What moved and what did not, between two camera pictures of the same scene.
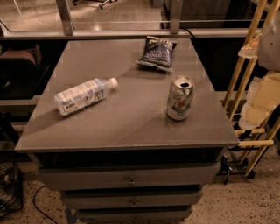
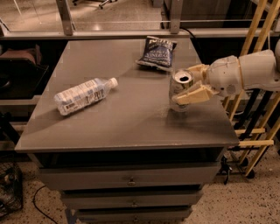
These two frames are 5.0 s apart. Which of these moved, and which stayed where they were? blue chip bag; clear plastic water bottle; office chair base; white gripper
Moved: white gripper
Stayed: blue chip bag; office chair base; clear plastic water bottle
